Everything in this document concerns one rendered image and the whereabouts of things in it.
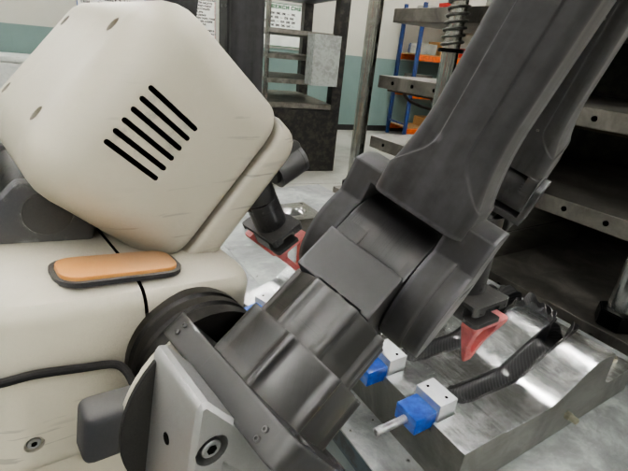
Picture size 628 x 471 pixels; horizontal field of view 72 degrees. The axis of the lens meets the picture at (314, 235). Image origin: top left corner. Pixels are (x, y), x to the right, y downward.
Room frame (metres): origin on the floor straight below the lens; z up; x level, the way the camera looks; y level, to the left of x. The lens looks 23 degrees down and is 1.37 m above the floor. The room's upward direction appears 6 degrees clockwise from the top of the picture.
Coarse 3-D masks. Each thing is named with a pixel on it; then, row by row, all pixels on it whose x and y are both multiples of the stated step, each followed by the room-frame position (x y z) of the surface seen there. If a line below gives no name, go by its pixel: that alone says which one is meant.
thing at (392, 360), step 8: (384, 344) 0.61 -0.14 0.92; (392, 344) 0.61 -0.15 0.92; (384, 352) 0.59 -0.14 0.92; (392, 352) 0.59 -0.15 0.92; (400, 352) 0.59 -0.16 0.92; (376, 360) 0.58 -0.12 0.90; (384, 360) 0.58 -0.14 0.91; (392, 360) 0.57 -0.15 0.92; (400, 360) 0.58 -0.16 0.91; (368, 368) 0.56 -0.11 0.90; (376, 368) 0.56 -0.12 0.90; (384, 368) 0.57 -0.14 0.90; (392, 368) 0.57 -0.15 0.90; (400, 368) 0.58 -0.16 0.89; (368, 376) 0.55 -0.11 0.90; (376, 376) 0.56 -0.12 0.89; (384, 376) 0.57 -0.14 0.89; (368, 384) 0.55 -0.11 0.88
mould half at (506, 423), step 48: (384, 336) 0.67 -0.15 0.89; (528, 336) 0.67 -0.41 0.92; (576, 336) 0.67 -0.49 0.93; (384, 384) 0.56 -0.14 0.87; (528, 384) 0.58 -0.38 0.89; (576, 384) 0.57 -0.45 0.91; (624, 384) 0.69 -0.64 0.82; (432, 432) 0.47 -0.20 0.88; (480, 432) 0.47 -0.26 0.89; (528, 432) 0.51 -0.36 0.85
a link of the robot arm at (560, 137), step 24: (624, 0) 0.37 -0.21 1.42; (624, 24) 0.37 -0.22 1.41; (600, 48) 0.38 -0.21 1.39; (576, 72) 0.39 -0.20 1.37; (600, 72) 0.40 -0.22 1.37; (552, 96) 0.41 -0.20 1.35; (576, 96) 0.40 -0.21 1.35; (552, 120) 0.42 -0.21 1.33; (576, 120) 0.44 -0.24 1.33; (528, 144) 0.44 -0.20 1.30; (552, 144) 0.42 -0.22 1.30; (528, 168) 0.44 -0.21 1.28; (552, 168) 0.48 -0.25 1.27; (504, 192) 0.47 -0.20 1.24; (528, 192) 0.45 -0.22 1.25
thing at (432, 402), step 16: (432, 384) 0.52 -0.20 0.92; (400, 400) 0.50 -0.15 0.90; (416, 400) 0.50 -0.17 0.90; (432, 400) 0.49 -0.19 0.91; (448, 400) 0.49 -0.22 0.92; (400, 416) 0.48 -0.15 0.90; (416, 416) 0.47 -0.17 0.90; (432, 416) 0.48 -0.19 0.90; (448, 416) 0.49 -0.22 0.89; (384, 432) 0.45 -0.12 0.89; (416, 432) 0.46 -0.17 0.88
